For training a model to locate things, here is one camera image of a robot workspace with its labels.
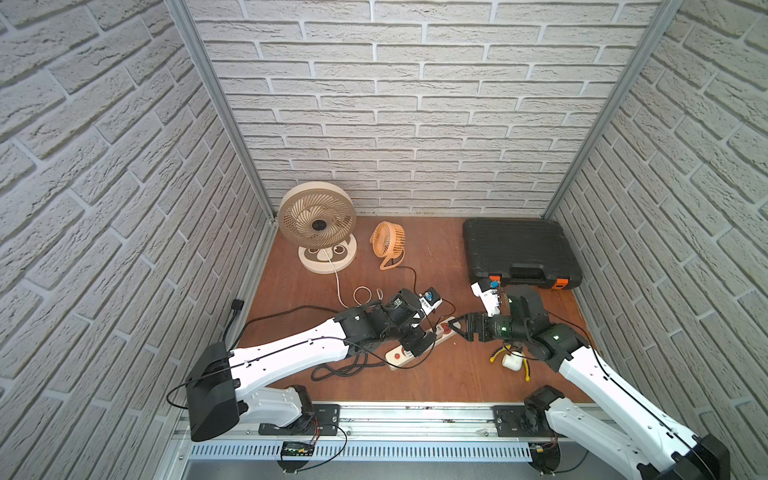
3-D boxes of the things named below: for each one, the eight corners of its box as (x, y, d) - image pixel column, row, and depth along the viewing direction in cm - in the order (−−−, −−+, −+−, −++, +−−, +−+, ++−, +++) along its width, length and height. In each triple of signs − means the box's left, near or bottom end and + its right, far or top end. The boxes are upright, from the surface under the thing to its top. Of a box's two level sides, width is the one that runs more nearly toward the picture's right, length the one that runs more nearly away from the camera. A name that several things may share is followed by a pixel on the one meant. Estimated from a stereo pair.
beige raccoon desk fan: (303, 273, 103) (276, 210, 79) (309, 247, 111) (286, 182, 86) (356, 273, 103) (346, 210, 79) (359, 247, 111) (350, 182, 87)
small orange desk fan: (382, 271, 104) (381, 249, 94) (369, 244, 112) (367, 221, 102) (408, 262, 107) (410, 240, 97) (394, 236, 114) (394, 213, 105)
